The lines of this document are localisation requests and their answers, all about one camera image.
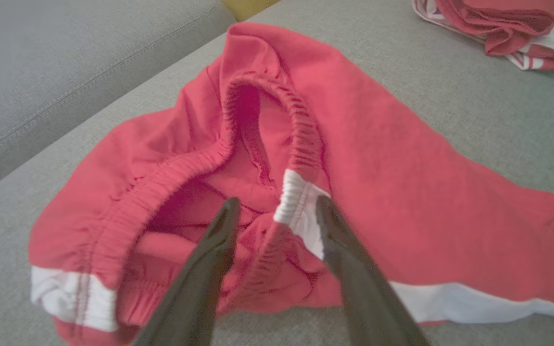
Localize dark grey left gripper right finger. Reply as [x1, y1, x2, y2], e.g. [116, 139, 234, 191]
[315, 195, 431, 346]

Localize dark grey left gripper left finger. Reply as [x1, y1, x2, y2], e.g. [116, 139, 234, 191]
[133, 197, 242, 346]

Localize red shorts with white stripe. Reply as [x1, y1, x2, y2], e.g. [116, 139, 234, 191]
[27, 22, 554, 346]

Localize red shirt with striped trim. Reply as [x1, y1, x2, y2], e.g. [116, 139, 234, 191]
[412, 0, 554, 72]

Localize yellow and grey sofa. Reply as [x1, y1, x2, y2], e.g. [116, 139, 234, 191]
[0, 0, 554, 346]

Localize grey sofa back cushion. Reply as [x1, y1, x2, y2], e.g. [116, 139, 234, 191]
[0, 0, 237, 200]

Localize yellow sofa backrest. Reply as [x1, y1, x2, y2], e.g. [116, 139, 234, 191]
[222, 0, 282, 22]

